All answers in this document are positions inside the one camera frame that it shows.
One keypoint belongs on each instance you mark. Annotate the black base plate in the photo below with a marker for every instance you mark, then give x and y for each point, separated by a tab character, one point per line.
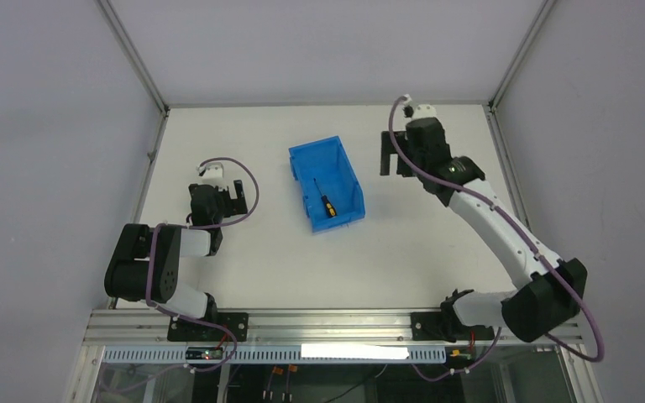
437	326
186	331

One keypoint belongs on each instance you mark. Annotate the aluminium front rail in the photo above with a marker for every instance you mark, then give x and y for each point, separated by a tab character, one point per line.
148	327

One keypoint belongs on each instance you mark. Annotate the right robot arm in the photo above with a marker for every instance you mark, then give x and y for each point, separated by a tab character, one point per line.
547	288

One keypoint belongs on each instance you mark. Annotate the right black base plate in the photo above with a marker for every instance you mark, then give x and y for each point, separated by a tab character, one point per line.
437	326

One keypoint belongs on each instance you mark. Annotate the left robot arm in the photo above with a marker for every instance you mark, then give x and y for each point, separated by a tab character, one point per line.
145	263

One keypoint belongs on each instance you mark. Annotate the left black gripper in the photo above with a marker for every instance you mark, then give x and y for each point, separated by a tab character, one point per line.
228	200

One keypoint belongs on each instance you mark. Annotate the blue plastic bin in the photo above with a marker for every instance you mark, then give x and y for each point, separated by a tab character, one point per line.
327	160

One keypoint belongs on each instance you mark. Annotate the slotted grey cable duct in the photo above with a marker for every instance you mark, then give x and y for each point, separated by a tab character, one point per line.
306	353

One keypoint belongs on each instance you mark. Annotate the yellow black screwdriver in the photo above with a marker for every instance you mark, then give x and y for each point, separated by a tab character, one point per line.
329	207

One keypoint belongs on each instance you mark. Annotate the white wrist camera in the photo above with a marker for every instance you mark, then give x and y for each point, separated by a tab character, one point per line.
211	174
415	111

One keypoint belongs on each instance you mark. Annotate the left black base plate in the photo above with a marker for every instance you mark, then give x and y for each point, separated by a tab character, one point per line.
186	331

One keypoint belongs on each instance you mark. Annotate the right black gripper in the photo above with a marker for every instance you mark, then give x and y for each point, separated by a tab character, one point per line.
399	154

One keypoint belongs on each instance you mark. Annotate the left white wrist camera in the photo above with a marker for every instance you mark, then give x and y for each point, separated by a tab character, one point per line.
211	174

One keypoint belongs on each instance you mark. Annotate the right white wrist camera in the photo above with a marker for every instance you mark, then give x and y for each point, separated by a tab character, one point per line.
415	111

